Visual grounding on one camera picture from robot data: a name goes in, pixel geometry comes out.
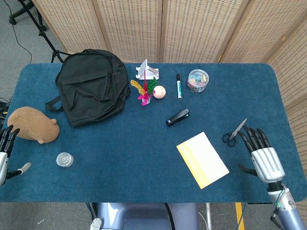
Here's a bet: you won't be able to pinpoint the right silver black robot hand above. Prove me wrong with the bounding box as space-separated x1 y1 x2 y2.
237 126 286 183

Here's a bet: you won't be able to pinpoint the clear jar of binder clips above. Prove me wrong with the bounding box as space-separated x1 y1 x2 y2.
187 69 210 93

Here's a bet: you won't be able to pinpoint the white phone stand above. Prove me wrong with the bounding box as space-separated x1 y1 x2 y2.
134 58 160 81

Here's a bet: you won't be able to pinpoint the black office chair base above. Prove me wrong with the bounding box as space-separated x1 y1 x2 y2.
9 0 47 32

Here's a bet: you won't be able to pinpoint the colourful feather shuttlecock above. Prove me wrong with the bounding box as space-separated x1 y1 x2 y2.
130 76 159 106

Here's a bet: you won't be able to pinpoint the black stapler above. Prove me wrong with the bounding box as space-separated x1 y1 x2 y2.
165 108 190 127

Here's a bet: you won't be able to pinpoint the black backpack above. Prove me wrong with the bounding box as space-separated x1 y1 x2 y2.
45 49 131 127

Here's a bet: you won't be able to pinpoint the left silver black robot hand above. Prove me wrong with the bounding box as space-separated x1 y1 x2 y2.
0 125 32 186

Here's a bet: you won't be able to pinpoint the white marker black cap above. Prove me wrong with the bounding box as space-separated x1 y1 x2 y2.
176 73 182 100

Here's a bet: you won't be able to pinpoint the pink peach ball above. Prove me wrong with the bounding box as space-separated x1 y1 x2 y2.
153 85 166 99

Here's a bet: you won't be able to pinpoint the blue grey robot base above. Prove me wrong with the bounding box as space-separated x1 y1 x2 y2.
89 202 200 230

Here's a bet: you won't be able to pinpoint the brown plush capybara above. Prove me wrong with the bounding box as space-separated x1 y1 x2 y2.
7 106 60 144

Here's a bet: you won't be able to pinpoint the woven folding screen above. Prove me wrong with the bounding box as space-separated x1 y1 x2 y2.
32 0 307 192

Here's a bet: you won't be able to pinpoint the black tripod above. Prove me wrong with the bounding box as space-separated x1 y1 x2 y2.
18 0 72 63

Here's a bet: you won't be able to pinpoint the black handled scissors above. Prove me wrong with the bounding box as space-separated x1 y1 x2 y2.
222 118 248 147

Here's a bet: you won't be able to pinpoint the blue table mat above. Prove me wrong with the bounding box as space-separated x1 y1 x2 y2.
0 62 305 204

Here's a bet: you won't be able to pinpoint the black floor cable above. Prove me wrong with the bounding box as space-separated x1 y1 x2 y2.
4 0 33 64

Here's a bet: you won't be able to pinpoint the yellow white notepad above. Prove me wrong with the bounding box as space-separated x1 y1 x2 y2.
176 131 230 190

